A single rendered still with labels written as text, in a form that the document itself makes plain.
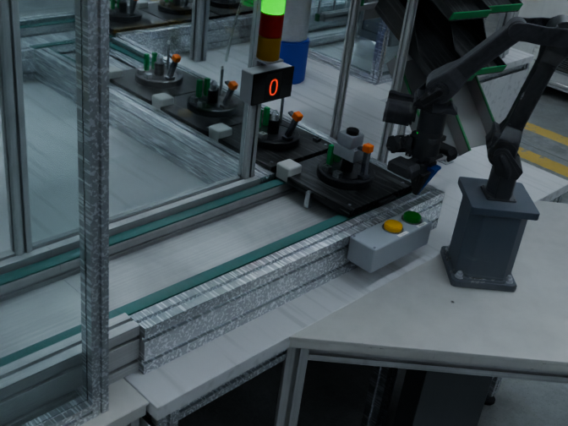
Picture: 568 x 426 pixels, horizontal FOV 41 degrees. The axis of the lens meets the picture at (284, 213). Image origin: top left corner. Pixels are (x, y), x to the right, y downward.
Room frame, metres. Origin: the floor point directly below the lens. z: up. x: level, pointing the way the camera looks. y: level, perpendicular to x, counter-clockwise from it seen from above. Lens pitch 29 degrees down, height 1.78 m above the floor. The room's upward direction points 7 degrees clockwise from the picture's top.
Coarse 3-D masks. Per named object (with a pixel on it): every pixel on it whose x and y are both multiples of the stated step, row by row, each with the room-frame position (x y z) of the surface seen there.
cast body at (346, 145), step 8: (352, 128) 1.67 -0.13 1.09; (344, 136) 1.66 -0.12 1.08; (352, 136) 1.65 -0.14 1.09; (360, 136) 1.66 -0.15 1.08; (336, 144) 1.67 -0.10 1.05; (344, 144) 1.65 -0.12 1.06; (352, 144) 1.64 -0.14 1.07; (360, 144) 1.67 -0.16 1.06; (336, 152) 1.67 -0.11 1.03; (344, 152) 1.65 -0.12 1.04; (352, 152) 1.64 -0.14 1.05; (360, 152) 1.65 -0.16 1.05; (352, 160) 1.63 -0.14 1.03; (360, 160) 1.66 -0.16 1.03
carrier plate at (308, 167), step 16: (320, 160) 1.75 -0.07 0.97; (304, 176) 1.65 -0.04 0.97; (384, 176) 1.70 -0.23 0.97; (304, 192) 1.59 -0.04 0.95; (320, 192) 1.57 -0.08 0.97; (336, 192) 1.58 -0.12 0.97; (352, 192) 1.59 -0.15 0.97; (368, 192) 1.60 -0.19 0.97; (384, 192) 1.62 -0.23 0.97; (400, 192) 1.64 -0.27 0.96; (336, 208) 1.53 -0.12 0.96; (352, 208) 1.52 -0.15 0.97; (368, 208) 1.55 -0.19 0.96
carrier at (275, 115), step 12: (264, 108) 1.88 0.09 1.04; (264, 120) 1.88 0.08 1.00; (276, 120) 1.83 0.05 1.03; (264, 132) 1.80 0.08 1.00; (276, 132) 1.83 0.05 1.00; (300, 132) 1.91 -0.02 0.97; (264, 144) 1.77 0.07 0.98; (276, 144) 1.77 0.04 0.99; (288, 144) 1.79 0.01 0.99; (300, 144) 1.83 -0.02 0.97; (312, 144) 1.84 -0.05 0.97; (324, 144) 1.85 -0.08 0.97; (264, 156) 1.72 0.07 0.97; (276, 156) 1.73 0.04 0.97; (288, 156) 1.74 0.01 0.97; (300, 156) 1.75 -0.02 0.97; (312, 156) 1.78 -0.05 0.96
